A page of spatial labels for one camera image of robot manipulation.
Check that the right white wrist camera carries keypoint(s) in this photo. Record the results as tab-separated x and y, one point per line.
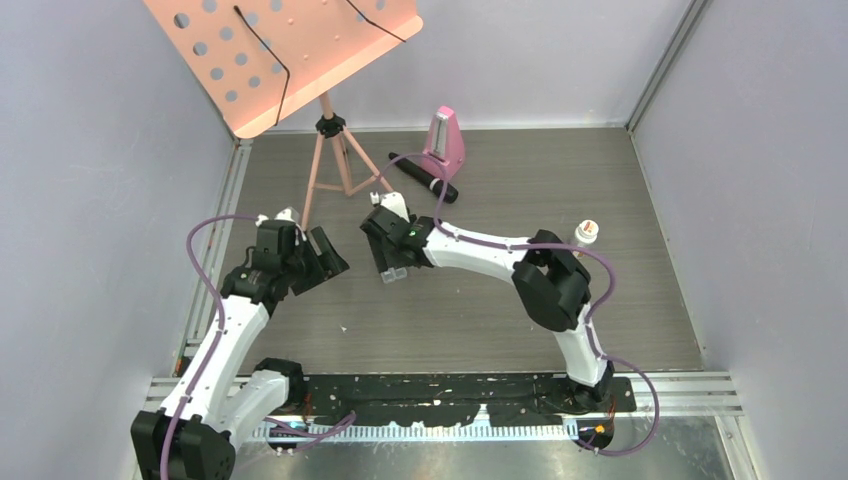
393	201

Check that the pink music stand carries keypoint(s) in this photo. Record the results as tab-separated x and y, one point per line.
262	61

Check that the white pill bottle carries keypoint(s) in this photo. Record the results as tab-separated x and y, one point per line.
583	237

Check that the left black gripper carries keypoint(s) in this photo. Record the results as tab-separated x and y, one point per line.
327	263

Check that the clear plastic pill organizer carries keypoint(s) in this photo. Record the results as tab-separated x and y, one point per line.
393	274

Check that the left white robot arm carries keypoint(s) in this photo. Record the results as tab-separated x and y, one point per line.
199	427

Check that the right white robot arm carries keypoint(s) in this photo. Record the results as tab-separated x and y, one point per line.
551	283

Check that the pink metronome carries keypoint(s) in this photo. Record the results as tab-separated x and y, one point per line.
445	144

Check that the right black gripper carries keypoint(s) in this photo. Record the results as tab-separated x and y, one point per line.
383	258

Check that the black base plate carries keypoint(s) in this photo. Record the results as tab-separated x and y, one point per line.
446	400

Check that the black microphone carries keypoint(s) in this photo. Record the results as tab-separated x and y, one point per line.
432	183

